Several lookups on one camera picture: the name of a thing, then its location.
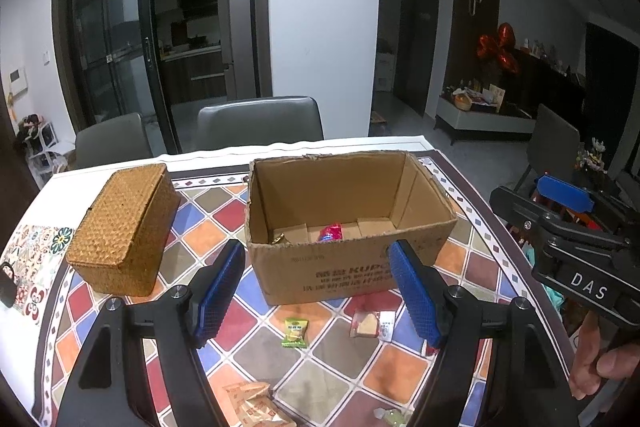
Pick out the red foil balloon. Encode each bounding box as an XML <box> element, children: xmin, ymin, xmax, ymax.
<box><xmin>477</xmin><ymin>23</ymin><xmax>521</xmax><ymax>75</ymax></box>

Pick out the woven wicker lidded box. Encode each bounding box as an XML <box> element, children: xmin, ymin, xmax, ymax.
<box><xmin>65</xmin><ymin>163</ymin><xmax>182</xmax><ymax>298</ymax></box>

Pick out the sliding glass door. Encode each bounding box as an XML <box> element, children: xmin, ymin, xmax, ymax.
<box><xmin>52</xmin><ymin>0</ymin><xmax>173</xmax><ymax>158</ymax></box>

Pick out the dark low cabinet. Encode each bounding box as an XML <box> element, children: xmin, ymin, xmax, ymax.
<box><xmin>500</xmin><ymin>49</ymin><xmax>586</xmax><ymax>118</ymax></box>

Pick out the silver fridge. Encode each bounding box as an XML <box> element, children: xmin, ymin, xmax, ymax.
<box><xmin>217</xmin><ymin>0</ymin><xmax>253</xmax><ymax>100</ymax></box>

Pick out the floral patterned mat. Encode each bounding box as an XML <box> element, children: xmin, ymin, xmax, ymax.
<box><xmin>0</xmin><ymin>224</ymin><xmax>76</xmax><ymax>328</ymax></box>

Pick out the kitchen counter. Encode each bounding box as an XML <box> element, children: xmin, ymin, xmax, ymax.
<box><xmin>160</xmin><ymin>44</ymin><xmax>226</xmax><ymax>105</ymax></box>

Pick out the grey dining chair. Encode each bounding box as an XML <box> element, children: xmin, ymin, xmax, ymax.
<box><xmin>195</xmin><ymin>96</ymin><xmax>325</xmax><ymax>154</ymax></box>
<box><xmin>74</xmin><ymin>112</ymin><xmax>153</xmax><ymax>170</ymax></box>
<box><xmin>515</xmin><ymin>104</ymin><xmax>581</xmax><ymax>192</ymax></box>

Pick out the dark tall wall cabinet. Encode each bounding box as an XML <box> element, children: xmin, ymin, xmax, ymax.
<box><xmin>452</xmin><ymin>0</ymin><xmax>501</xmax><ymax>98</ymax></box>

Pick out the white side cabinet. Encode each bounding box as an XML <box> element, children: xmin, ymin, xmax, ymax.
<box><xmin>434</xmin><ymin>94</ymin><xmax>538</xmax><ymax>146</ymax></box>

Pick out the teal cloth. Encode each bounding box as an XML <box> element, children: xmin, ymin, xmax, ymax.
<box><xmin>542</xmin><ymin>287</ymin><xmax>566</xmax><ymax>314</ymax></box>

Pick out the pink snack packet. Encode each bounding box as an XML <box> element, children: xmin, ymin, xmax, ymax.
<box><xmin>316</xmin><ymin>223</ymin><xmax>346</xmax><ymax>243</ymax></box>

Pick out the black mug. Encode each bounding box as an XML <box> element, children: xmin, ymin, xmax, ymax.
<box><xmin>0</xmin><ymin>262</ymin><xmax>18</xmax><ymax>308</ymax></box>

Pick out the flower bouquet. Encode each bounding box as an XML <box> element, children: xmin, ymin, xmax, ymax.
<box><xmin>575</xmin><ymin>138</ymin><xmax>608</xmax><ymax>172</ymax></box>

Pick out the small pale green candy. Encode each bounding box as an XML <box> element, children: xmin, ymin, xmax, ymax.
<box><xmin>375</xmin><ymin>407</ymin><xmax>416</xmax><ymax>427</ymax></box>

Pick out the green candy packet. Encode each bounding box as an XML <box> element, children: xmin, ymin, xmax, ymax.
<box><xmin>281</xmin><ymin>318</ymin><xmax>310</xmax><ymax>349</ymax></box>

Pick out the tan biscuit packet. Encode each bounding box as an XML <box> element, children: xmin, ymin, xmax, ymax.
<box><xmin>349</xmin><ymin>309</ymin><xmax>396</xmax><ymax>339</ymax></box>

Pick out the orange biscuit packet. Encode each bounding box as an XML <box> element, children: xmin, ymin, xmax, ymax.
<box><xmin>222</xmin><ymin>382</ymin><xmax>298</xmax><ymax>427</ymax></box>

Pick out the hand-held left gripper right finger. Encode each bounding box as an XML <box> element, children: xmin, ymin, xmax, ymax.
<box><xmin>387</xmin><ymin>239</ymin><xmax>576</xmax><ymax>427</ymax></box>

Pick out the dark interior door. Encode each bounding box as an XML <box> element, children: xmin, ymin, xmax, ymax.
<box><xmin>392</xmin><ymin>0</ymin><xmax>441</xmax><ymax>118</ymax></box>

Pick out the white storage shelf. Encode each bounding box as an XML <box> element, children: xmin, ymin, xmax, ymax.
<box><xmin>17</xmin><ymin>114</ymin><xmax>66</xmax><ymax>188</ymax></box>

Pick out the person's right hand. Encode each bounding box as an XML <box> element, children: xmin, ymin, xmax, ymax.
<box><xmin>570</xmin><ymin>313</ymin><xmax>640</xmax><ymax>401</ymax></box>

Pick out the brown cardboard box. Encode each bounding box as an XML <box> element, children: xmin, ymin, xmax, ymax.
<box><xmin>244</xmin><ymin>149</ymin><xmax>458</xmax><ymax>308</ymax></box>

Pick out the wall intercom panel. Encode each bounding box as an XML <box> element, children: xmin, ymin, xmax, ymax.
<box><xmin>7</xmin><ymin>67</ymin><xmax>28</xmax><ymax>98</ymax></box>

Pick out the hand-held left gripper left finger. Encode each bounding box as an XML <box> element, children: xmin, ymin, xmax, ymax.
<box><xmin>55</xmin><ymin>238</ymin><xmax>247</xmax><ymax>427</ymax></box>

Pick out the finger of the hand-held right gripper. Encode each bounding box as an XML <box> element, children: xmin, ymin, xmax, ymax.
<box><xmin>489</xmin><ymin>184</ymin><xmax>628</xmax><ymax>268</ymax></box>
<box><xmin>532</xmin><ymin>174</ymin><xmax>596</xmax><ymax>214</ymax></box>

